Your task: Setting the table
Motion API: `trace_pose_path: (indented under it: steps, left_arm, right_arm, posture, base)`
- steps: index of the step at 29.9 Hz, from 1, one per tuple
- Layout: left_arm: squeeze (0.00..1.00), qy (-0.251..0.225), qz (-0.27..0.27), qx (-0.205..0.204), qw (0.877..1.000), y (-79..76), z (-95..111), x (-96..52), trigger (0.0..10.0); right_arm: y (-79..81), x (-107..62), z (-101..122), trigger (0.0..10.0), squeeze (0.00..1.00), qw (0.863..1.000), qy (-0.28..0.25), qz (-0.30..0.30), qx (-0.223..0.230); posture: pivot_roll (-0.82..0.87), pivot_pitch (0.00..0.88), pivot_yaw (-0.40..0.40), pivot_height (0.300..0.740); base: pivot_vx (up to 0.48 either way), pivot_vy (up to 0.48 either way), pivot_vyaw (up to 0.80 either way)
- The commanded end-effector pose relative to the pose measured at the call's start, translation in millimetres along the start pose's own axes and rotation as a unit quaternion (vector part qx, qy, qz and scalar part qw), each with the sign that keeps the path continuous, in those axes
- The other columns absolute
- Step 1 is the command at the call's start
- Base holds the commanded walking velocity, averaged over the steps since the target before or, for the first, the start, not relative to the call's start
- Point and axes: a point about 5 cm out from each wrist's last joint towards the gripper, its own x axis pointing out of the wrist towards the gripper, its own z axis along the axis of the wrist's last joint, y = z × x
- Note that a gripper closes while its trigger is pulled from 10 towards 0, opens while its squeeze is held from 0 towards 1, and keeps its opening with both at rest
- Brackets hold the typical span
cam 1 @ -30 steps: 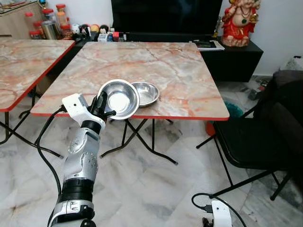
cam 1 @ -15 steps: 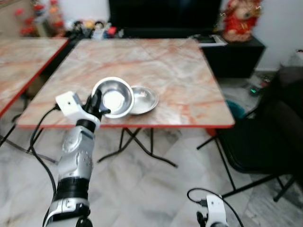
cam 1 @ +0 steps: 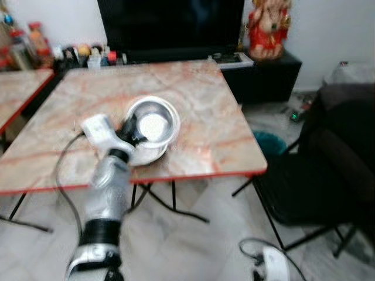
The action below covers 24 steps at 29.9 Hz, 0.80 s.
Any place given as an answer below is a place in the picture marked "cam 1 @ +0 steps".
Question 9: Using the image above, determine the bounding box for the red capped orange bottle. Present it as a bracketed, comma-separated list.
[27, 22, 54, 68]

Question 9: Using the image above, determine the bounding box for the power strip with green light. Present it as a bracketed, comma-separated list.
[289, 105, 309, 123]

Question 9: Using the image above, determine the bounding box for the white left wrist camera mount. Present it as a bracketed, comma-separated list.
[81, 114, 125, 148]

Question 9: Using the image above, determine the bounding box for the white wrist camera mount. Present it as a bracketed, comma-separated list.
[81, 114, 125, 148]
[254, 246, 291, 281]

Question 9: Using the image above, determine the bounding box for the marble side table red edge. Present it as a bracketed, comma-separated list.
[0, 68, 55, 136]

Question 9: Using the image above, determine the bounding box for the teal round stool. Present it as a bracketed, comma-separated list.
[253, 130, 288, 157]

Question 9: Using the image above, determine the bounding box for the black flat television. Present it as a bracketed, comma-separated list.
[97, 0, 246, 54]

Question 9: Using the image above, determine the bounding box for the small yellow round figurine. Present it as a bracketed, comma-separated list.
[77, 44, 92, 59]

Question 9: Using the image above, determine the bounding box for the red and gold idol statue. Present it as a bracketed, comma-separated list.
[247, 0, 292, 61]

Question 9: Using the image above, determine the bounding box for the white set-top box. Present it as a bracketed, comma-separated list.
[209, 52, 255, 71]

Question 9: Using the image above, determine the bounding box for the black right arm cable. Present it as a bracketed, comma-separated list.
[238, 237, 308, 281]

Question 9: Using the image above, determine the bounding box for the small white bottle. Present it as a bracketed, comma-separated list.
[87, 50, 102, 69]

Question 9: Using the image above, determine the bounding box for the black folding chair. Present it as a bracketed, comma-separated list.
[232, 84, 375, 259]

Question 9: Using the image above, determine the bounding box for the large marble folding table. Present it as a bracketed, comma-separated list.
[0, 60, 269, 235]

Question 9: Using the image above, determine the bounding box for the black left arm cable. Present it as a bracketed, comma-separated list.
[55, 131, 90, 238]

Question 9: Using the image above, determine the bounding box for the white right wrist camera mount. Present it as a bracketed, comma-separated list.
[254, 246, 291, 281]

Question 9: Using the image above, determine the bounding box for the red lidded glass jar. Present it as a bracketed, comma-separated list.
[8, 29, 35, 71]

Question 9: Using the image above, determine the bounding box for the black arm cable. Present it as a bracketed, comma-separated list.
[55, 131, 90, 238]
[238, 237, 308, 281]

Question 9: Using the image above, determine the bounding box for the round steel bowl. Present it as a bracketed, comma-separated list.
[122, 95, 182, 166]

